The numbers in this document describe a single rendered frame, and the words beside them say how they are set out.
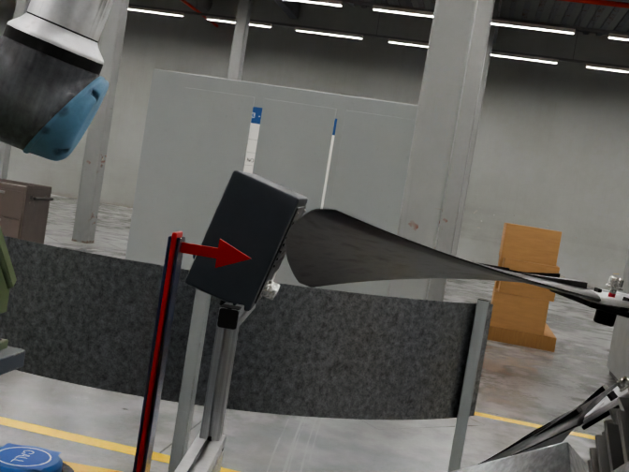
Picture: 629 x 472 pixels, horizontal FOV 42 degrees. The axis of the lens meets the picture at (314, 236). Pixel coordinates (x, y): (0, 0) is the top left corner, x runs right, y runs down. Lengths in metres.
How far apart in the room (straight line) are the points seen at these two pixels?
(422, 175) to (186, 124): 2.76
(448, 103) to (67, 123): 4.17
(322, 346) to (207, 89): 4.79
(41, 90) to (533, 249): 7.99
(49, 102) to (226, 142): 6.07
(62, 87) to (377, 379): 1.87
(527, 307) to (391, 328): 6.23
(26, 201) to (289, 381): 5.06
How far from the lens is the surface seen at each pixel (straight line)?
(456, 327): 2.84
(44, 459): 0.47
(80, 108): 0.99
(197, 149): 7.11
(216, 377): 1.23
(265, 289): 1.29
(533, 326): 8.87
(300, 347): 2.55
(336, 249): 0.64
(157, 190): 7.22
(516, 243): 8.78
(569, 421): 0.76
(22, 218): 7.36
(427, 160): 5.01
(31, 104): 1.00
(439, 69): 5.07
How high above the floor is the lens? 1.24
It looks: 3 degrees down
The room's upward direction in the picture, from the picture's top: 9 degrees clockwise
